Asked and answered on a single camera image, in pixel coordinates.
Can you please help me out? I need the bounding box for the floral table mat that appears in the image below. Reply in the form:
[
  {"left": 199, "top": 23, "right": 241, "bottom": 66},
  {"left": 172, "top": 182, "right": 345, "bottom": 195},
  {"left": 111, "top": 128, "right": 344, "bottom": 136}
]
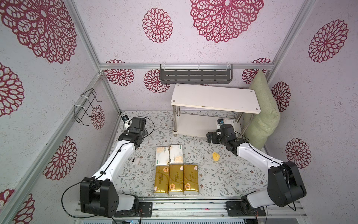
[{"left": 115, "top": 111, "right": 267, "bottom": 197}]

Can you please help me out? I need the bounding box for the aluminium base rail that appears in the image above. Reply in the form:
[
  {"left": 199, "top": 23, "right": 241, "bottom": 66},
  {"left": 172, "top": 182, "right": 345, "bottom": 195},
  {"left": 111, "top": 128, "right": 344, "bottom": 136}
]
[{"left": 72, "top": 198, "right": 308, "bottom": 220}]

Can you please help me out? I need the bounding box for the white two-tier shelf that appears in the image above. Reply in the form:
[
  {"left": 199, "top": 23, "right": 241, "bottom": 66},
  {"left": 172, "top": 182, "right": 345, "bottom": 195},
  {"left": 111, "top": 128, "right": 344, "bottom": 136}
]
[{"left": 170, "top": 83, "right": 262, "bottom": 141}]

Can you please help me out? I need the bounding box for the gold tissue pack left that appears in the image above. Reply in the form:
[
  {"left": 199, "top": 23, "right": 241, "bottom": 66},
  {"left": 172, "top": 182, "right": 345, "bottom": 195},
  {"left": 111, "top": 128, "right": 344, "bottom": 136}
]
[{"left": 154, "top": 166, "right": 170, "bottom": 196}]

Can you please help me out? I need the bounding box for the gold tissue pack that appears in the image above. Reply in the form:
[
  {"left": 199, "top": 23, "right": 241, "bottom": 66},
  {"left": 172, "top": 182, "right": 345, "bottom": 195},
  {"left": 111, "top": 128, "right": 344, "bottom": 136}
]
[
  {"left": 168, "top": 164, "right": 184, "bottom": 195},
  {"left": 184, "top": 164, "right": 199, "bottom": 195},
  {"left": 154, "top": 166, "right": 170, "bottom": 196}
]

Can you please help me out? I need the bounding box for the gold tissue pack right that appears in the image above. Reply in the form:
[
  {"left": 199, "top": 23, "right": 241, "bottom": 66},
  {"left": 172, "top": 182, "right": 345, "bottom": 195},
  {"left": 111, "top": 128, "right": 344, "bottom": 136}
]
[{"left": 184, "top": 164, "right": 199, "bottom": 195}]

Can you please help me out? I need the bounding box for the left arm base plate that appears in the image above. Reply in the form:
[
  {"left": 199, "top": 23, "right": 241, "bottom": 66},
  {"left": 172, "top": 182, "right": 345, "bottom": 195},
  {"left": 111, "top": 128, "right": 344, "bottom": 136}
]
[{"left": 114, "top": 202, "right": 153, "bottom": 218}]

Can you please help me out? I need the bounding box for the grey wall-mounted metal rack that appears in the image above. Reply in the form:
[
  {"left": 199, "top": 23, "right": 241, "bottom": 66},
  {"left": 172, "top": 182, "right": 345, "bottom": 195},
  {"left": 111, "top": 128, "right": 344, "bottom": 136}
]
[{"left": 159, "top": 64, "right": 233, "bottom": 84}]

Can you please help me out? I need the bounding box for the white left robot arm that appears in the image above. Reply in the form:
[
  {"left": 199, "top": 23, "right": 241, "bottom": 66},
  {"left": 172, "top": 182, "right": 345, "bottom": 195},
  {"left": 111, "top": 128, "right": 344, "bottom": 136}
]
[{"left": 80, "top": 117, "right": 148, "bottom": 218}]

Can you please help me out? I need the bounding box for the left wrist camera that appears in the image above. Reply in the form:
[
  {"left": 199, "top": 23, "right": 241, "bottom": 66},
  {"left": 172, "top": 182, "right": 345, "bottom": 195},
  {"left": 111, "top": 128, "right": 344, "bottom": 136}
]
[{"left": 121, "top": 115, "right": 131, "bottom": 131}]

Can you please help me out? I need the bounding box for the gold tissue pack middle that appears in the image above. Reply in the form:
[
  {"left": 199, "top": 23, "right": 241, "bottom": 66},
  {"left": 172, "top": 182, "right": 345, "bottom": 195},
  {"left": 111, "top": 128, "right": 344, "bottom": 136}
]
[{"left": 168, "top": 164, "right": 184, "bottom": 195}]

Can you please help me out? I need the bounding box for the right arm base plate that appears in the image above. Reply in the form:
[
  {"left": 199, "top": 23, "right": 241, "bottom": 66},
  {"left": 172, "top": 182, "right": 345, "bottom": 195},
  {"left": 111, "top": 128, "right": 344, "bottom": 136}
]
[{"left": 226, "top": 201, "right": 266, "bottom": 217}]

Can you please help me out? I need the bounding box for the black wire wall rack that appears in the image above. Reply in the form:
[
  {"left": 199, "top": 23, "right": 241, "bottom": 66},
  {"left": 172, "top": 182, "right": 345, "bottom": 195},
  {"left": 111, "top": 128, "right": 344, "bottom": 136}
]
[{"left": 73, "top": 88, "right": 102, "bottom": 126}]

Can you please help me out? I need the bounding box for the white tissue pack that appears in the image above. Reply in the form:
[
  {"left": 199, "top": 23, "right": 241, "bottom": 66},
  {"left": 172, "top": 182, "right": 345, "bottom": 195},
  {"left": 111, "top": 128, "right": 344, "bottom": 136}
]
[
  {"left": 155, "top": 146, "right": 170, "bottom": 166},
  {"left": 169, "top": 144, "right": 184, "bottom": 164}
]

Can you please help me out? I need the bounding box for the green pillow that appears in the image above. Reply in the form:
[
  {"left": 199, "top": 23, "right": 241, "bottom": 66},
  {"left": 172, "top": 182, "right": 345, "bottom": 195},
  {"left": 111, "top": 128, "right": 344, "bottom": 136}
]
[{"left": 243, "top": 71, "right": 281, "bottom": 151}]

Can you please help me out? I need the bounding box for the small yellow object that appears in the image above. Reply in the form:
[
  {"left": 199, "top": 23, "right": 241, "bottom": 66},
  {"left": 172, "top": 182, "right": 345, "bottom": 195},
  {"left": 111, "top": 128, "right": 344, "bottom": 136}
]
[{"left": 212, "top": 152, "right": 221, "bottom": 161}]

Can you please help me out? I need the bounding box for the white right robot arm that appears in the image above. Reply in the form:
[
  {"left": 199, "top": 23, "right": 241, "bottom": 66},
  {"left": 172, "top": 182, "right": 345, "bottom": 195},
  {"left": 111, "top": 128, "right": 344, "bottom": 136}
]
[{"left": 206, "top": 124, "right": 307, "bottom": 212}]

